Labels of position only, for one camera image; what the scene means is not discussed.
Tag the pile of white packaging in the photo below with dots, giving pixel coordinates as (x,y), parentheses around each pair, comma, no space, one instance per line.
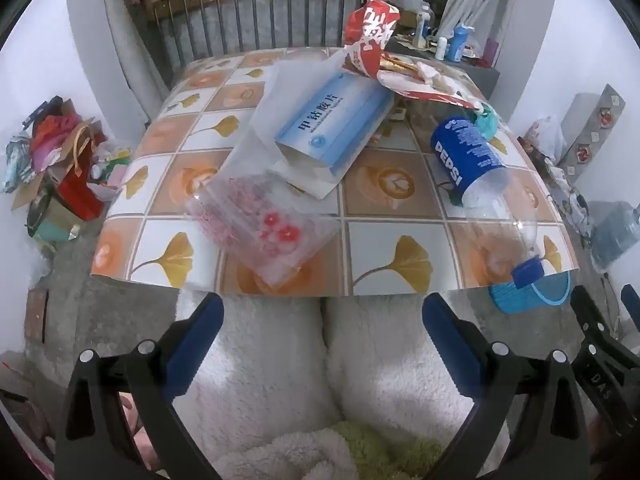
(575,200)

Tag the clear blue-label cola bottle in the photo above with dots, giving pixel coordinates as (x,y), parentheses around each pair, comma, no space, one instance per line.
(465,155)

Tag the purple box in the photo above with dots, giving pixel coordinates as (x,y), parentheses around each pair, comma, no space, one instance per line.
(491,52)

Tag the red gift bag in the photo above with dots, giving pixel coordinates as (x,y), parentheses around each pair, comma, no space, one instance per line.
(80,190)

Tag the white bottle with blue label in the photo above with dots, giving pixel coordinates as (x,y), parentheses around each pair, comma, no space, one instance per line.
(424,22)

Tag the pile of colourful cloths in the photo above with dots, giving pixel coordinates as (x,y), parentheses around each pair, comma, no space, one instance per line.
(47,130)

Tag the grey patterned rolled mat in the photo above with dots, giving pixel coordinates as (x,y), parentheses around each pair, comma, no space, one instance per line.
(595,130)

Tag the blue white medicine box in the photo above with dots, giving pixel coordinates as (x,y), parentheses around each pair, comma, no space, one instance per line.
(330,120)

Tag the metal railing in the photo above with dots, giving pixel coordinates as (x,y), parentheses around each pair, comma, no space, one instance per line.
(260,15)

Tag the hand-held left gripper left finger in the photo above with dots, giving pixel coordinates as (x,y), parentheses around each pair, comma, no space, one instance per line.
(200,340)

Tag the small white bottle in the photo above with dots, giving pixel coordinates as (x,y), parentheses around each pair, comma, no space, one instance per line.
(441,49)

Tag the white fleece pants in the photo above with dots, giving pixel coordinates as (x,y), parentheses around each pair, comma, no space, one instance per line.
(270,370)

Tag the white plastic shopping bag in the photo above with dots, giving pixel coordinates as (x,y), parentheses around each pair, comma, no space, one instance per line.
(550,135)

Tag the red snack bag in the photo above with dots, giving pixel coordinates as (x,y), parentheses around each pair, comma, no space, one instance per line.
(372,30)

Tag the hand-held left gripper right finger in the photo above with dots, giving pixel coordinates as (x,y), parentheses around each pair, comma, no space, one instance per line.
(450,340)

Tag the blue water jug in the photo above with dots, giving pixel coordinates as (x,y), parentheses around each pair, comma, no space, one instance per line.
(615,232)

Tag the green fleece garment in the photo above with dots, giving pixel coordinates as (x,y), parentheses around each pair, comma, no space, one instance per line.
(370,447)

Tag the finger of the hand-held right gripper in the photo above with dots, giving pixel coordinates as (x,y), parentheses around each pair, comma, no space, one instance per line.
(595,330)
(631,305)

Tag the teal round tin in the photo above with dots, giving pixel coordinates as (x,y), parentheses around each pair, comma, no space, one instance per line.
(55,222)

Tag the white crumpled tissue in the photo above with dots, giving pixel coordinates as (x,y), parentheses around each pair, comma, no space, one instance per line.
(430,74)

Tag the blue plastic basket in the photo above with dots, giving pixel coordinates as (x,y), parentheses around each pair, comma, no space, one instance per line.
(545,292)

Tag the red brick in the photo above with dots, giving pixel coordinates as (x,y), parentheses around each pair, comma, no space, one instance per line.
(36,315)

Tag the teal plastic wrapper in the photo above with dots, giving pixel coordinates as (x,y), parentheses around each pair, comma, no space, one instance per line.
(487,122)

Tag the clear red-flowered plastic bag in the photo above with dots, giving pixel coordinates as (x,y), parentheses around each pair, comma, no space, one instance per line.
(270,230)

